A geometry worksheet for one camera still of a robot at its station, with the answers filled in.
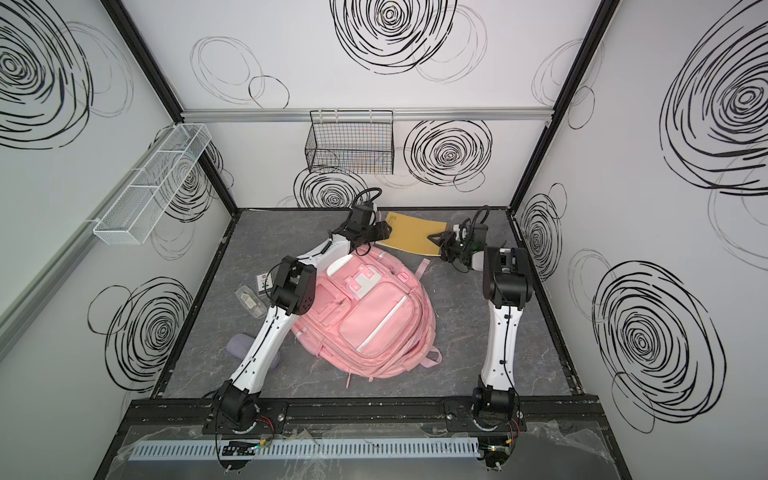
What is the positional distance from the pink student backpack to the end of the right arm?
148 mm

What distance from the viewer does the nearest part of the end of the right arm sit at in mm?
929

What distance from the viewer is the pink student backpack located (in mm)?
798
